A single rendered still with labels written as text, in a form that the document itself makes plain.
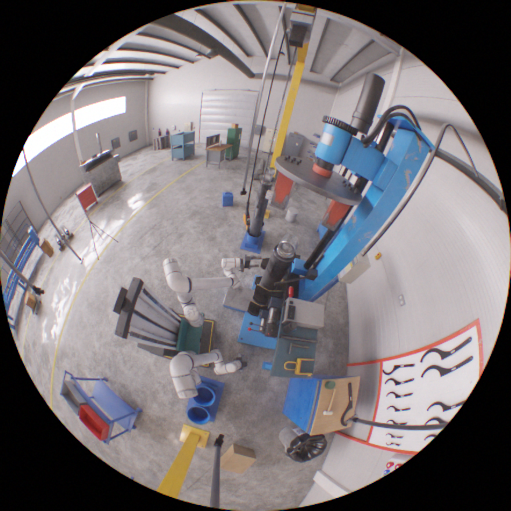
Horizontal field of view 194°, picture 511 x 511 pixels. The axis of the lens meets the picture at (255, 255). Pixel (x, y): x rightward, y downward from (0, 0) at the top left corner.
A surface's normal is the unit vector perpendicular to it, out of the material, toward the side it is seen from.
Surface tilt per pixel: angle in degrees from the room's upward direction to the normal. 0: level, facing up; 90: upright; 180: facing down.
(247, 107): 90
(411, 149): 90
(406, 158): 90
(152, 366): 0
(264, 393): 0
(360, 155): 90
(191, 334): 0
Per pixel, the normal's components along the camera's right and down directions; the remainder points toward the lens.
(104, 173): 0.94, 0.33
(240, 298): 0.17, -0.60
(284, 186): -0.44, 0.66
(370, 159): -0.22, 0.75
